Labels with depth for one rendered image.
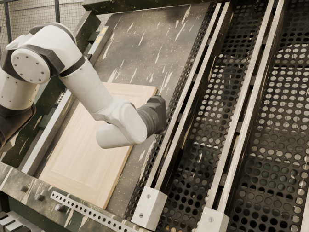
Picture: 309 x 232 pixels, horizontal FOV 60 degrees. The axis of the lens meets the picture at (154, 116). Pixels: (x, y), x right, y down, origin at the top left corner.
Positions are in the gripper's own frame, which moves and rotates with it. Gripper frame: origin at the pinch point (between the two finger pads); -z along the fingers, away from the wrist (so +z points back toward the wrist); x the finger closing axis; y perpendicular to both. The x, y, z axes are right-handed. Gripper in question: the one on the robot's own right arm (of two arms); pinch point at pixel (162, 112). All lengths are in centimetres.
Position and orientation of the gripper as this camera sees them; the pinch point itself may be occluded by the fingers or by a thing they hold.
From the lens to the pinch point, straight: 87.3
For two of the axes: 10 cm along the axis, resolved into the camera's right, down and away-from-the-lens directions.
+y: -8.8, -0.8, 4.6
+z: -4.7, 2.5, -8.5
